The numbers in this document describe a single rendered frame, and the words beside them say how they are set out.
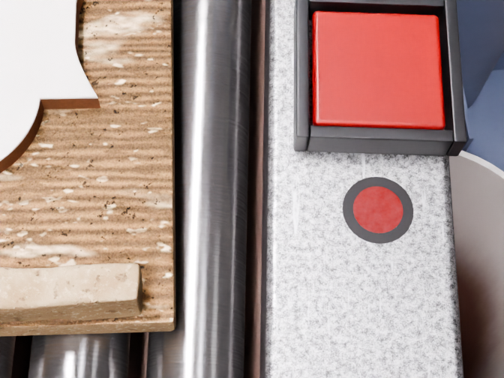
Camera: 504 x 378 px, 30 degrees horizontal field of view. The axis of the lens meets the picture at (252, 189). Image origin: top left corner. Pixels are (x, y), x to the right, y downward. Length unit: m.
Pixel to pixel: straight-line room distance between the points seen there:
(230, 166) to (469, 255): 0.83
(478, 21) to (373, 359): 0.87
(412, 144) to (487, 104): 1.09
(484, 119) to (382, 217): 1.09
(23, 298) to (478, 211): 0.84
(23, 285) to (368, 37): 0.20
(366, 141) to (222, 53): 0.08
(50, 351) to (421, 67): 0.21
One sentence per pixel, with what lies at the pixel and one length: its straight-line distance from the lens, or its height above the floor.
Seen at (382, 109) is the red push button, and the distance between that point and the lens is 0.43.
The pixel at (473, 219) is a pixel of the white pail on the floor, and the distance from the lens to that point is 1.16.
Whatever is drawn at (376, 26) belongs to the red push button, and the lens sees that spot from 0.45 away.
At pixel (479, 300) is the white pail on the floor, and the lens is 1.26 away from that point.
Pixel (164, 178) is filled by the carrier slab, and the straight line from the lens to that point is 0.40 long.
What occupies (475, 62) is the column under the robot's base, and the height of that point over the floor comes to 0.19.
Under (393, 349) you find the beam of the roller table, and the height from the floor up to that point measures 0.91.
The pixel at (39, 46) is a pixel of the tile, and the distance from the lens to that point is 0.42.
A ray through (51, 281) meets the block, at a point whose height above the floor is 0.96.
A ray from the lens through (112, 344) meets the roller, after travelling 0.40.
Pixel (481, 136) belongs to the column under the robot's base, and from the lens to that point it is 1.49.
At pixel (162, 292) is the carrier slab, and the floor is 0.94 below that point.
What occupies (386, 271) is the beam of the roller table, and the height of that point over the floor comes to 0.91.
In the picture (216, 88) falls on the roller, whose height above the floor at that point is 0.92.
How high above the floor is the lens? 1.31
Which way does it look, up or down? 68 degrees down
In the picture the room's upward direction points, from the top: 6 degrees clockwise
